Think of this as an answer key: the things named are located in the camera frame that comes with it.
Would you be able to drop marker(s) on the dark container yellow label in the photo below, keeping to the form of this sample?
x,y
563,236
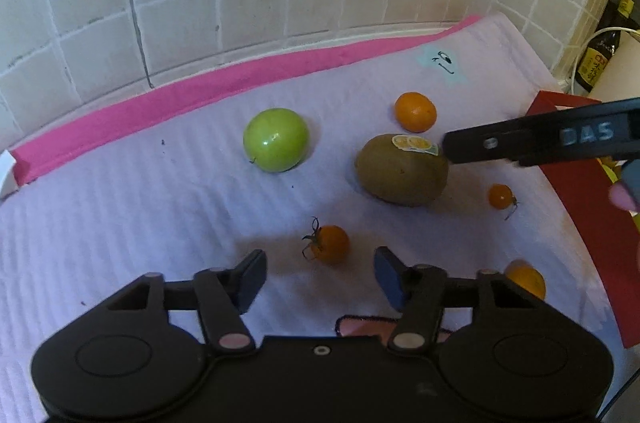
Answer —
x,y
625,8

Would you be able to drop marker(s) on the person's right hand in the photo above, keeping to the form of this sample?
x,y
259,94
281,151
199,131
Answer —
x,y
626,200

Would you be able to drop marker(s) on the small tangerine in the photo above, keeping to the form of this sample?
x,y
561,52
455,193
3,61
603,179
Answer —
x,y
415,111
527,280

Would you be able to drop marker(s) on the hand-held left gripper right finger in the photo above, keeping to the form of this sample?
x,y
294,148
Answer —
x,y
390,278

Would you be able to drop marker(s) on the orange cherry tomato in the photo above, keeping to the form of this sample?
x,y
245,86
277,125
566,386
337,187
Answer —
x,y
329,245
500,196

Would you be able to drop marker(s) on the red box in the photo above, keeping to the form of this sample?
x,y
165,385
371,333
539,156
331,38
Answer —
x,y
590,223

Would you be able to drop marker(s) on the dark sauce bottle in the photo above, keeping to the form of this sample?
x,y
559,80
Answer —
x,y
595,65
582,53

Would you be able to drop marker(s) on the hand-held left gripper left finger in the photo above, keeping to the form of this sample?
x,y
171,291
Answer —
x,y
252,278

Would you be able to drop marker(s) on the pink printed blanket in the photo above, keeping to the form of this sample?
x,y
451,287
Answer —
x,y
150,228

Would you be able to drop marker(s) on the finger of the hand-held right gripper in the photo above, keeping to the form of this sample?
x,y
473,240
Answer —
x,y
480,144

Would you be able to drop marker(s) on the white paper tag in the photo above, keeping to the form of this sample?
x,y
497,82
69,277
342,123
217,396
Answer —
x,y
5,170

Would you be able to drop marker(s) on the kiwi with sticker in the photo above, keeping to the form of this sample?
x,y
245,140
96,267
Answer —
x,y
402,173

